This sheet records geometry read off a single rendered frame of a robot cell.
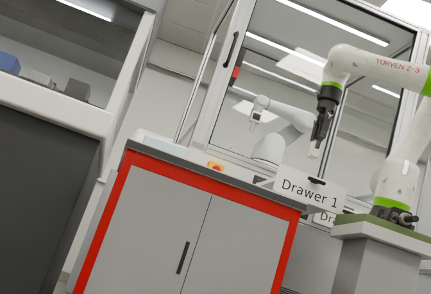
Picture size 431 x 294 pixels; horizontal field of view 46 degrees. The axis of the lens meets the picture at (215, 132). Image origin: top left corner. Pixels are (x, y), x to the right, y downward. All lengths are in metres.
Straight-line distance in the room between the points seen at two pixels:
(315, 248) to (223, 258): 0.82
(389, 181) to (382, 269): 0.31
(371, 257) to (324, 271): 0.63
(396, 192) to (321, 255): 0.63
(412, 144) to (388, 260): 0.52
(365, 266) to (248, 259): 0.39
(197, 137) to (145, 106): 3.42
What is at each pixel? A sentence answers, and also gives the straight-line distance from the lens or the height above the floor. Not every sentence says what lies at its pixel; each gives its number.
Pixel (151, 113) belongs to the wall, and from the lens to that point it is 5.62.
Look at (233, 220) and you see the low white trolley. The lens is 1.63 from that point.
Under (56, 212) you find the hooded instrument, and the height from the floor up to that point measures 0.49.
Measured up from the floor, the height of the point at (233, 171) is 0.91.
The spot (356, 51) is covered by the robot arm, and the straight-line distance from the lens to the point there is 2.00.
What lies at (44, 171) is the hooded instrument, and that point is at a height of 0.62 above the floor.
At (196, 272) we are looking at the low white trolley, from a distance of 1.61.
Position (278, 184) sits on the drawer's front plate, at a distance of 1.96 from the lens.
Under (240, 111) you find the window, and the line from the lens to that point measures 2.35.
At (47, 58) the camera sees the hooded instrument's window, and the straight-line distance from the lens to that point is 2.06.
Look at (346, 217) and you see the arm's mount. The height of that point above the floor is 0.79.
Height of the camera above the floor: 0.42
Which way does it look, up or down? 16 degrees up
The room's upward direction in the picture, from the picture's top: 18 degrees clockwise
